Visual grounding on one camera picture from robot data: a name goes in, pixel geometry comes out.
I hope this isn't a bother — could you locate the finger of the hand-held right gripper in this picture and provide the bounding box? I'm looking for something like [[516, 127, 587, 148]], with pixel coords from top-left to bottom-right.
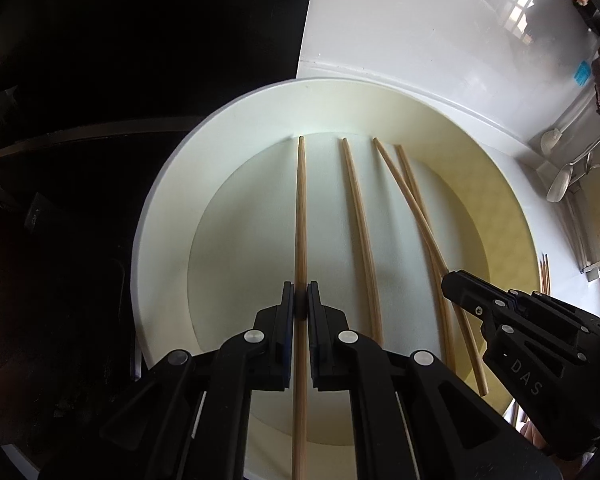
[[441, 270, 518, 333], [507, 290, 600, 361]]

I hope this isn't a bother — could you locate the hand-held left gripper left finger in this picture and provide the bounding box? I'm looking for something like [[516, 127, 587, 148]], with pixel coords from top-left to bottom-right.
[[39, 281, 297, 480]]

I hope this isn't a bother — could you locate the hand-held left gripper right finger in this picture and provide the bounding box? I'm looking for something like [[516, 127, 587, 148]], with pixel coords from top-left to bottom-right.
[[306, 281, 566, 480]]

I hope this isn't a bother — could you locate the round white plate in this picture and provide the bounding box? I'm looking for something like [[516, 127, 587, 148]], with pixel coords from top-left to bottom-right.
[[130, 76, 541, 480]]

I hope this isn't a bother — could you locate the person's right hand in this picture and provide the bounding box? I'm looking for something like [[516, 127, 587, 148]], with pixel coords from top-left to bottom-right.
[[517, 411, 598, 478]]

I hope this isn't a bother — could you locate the metal spoon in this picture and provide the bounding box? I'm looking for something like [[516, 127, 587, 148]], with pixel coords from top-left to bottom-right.
[[546, 124, 600, 204]]

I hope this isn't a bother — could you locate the black glass cooktop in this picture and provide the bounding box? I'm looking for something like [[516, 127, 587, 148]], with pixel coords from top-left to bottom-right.
[[0, 0, 322, 480]]

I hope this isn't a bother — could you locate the white long-handled spoon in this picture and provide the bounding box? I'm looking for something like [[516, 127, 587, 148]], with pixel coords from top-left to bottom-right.
[[540, 87, 598, 157]]

